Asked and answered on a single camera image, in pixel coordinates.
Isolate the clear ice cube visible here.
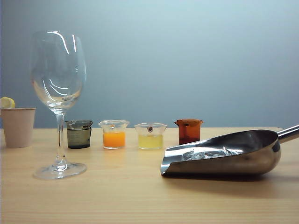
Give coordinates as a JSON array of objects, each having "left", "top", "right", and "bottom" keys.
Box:
[
  {"left": 203, "top": 151, "right": 224, "bottom": 161},
  {"left": 221, "top": 146, "right": 244, "bottom": 157},
  {"left": 183, "top": 149, "right": 204, "bottom": 162}
]

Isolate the stainless steel ice scoop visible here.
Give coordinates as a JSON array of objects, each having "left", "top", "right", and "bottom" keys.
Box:
[{"left": 160, "top": 124, "right": 299, "bottom": 176}]

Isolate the clear beaker with yellow liquid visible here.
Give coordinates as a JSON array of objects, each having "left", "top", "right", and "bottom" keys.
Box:
[{"left": 134, "top": 123, "right": 168, "bottom": 150}]

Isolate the amber glass beaker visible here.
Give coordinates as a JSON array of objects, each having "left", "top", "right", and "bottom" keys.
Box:
[{"left": 174, "top": 119, "right": 204, "bottom": 146}]

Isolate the clear beaker with orange juice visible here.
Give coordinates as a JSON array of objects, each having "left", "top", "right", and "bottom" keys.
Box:
[{"left": 98, "top": 119, "right": 130, "bottom": 150}]

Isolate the smoky grey glass beaker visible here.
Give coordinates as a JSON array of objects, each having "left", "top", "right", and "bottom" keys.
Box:
[{"left": 64, "top": 119, "right": 93, "bottom": 149}]

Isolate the clear wine glass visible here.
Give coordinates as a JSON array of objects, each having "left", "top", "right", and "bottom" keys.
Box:
[{"left": 30, "top": 30, "right": 87, "bottom": 180}]

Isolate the beige paper cup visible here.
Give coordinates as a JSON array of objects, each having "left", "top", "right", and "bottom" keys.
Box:
[{"left": 0, "top": 107, "right": 37, "bottom": 149}]

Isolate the yellow lemon slice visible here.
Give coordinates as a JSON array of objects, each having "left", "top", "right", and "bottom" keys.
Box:
[{"left": 0, "top": 97, "right": 16, "bottom": 109}]

